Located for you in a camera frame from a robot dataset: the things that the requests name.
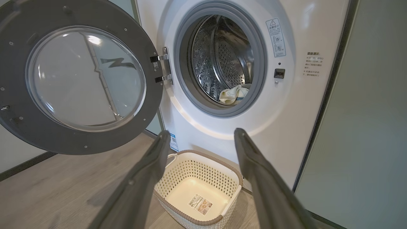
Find printed basket label sticker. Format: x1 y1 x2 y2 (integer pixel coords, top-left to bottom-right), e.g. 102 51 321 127
188 195 213 215

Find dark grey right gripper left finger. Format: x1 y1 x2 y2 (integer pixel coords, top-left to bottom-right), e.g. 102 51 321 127
89 130 171 229

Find white washing machine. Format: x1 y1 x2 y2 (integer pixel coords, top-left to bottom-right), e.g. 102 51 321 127
135 0 350 191

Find pale yellow garment blue collar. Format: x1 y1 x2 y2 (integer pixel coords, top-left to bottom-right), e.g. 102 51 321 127
234 84 252 101

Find perforated steel washer drum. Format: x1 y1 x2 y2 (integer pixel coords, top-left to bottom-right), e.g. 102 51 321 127
191 14 255 102

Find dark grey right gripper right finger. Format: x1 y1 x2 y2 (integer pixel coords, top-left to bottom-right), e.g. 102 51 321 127
234 128 318 229

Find grey warning sticker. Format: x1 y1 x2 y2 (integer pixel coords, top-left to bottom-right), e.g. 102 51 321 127
266 18 286 58

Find blue energy label sticker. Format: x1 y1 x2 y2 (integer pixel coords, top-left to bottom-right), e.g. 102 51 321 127
169 133 179 152

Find glass washing machine door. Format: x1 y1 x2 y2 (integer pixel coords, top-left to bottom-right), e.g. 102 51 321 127
0 0 164 155

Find grey rubber door gasket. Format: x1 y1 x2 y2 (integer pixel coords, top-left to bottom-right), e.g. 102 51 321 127
173 2 267 118

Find plain pale yellow garment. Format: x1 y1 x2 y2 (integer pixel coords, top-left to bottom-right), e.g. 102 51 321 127
219 87 240 105

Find metal door hinge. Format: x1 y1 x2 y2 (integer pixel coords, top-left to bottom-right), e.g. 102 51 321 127
150 47 174 85

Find cream plastic laundry basket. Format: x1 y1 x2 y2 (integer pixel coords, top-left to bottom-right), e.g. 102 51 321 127
154 149 244 229

